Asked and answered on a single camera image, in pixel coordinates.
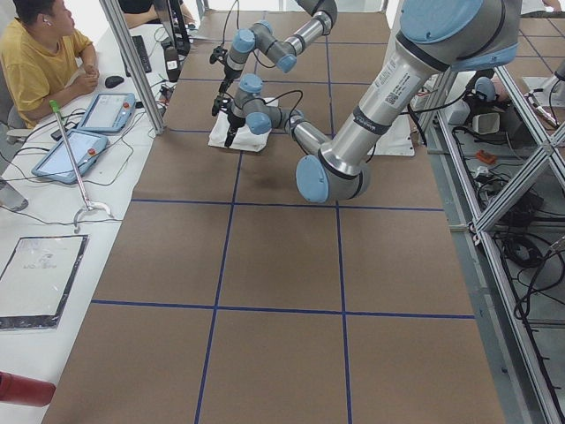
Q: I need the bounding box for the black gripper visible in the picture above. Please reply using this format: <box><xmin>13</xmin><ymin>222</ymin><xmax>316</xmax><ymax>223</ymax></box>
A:
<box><xmin>218</xmin><ymin>62</ymin><xmax>241</xmax><ymax>97</ymax></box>
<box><xmin>224</xmin><ymin>110</ymin><xmax>246</xmax><ymax>148</ymax></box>

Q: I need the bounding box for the white long-sleeve printed shirt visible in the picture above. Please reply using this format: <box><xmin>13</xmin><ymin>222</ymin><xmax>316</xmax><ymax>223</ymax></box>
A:
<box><xmin>208</xmin><ymin>98</ymin><xmax>283</xmax><ymax>152</ymax></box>

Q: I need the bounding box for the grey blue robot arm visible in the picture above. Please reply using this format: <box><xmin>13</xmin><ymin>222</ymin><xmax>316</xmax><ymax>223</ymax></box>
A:
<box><xmin>210</xmin><ymin>1</ymin><xmax>338</xmax><ymax>100</ymax></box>
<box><xmin>210</xmin><ymin>0</ymin><xmax>522</xmax><ymax>203</ymax></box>

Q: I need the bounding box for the black keyboard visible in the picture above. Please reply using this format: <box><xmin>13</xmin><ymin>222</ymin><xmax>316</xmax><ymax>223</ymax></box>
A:
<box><xmin>132</xmin><ymin>35</ymin><xmax>152</xmax><ymax>73</ymax></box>

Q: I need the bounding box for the black computer mouse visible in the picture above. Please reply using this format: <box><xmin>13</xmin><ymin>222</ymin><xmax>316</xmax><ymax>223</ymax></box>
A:
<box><xmin>104</xmin><ymin>75</ymin><xmax>124</xmax><ymax>89</ymax></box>

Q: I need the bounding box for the upper blue teach pendant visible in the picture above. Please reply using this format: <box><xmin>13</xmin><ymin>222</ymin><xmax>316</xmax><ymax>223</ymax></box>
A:
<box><xmin>77</xmin><ymin>93</ymin><xmax>136</xmax><ymax>134</ymax></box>

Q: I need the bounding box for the blue teach pendant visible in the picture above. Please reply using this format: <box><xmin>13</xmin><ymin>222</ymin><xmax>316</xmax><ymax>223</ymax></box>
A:
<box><xmin>77</xmin><ymin>93</ymin><xmax>136</xmax><ymax>134</ymax></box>
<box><xmin>30</xmin><ymin>128</ymin><xmax>109</xmax><ymax>186</ymax></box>

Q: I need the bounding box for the silver reacher grabber stick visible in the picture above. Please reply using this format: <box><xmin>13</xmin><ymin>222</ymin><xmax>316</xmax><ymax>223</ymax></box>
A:
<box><xmin>49</xmin><ymin>100</ymin><xmax>114</xmax><ymax>235</ymax></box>

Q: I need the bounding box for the lower blue teach pendant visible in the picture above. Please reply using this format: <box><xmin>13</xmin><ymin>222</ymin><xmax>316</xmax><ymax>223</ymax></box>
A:
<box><xmin>30</xmin><ymin>128</ymin><xmax>109</xmax><ymax>186</ymax></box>

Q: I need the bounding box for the man in yellow shirt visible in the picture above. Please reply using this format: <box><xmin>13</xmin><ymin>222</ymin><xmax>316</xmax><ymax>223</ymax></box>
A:
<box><xmin>1</xmin><ymin>1</ymin><xmax>100</xmax><ymax>129</ymax></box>

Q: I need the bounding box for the silver foil tray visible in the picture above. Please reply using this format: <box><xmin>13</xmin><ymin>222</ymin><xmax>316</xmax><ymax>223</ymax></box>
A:
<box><xmin>1</xmin><ymin>235</ymin><xmax>88</xmax><ymax>331</ymax></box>

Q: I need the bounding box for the red fire extinguisher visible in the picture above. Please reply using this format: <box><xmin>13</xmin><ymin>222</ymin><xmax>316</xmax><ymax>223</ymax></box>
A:
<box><xmin>1</xmin><ymin>372</ymin><xmax>56</xmax><ymax>407</ymax></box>

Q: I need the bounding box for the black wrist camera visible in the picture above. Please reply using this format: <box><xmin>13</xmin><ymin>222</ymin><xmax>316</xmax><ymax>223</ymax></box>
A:
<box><xmin>212</xmin><ymin>96</ymin><xmax>231</xmax><ymax>117</ymax></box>
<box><xmin>209</xmin><ymin>45</ymin><xmax>228</xmax><ymax>64</ymax></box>

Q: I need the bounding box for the grey aluminium frame post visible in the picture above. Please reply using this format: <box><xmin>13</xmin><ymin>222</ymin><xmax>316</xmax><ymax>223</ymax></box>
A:
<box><xmin>99</xmin><ymin>0</ymin><xmax>165</xmax><ymax>135</ymax></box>

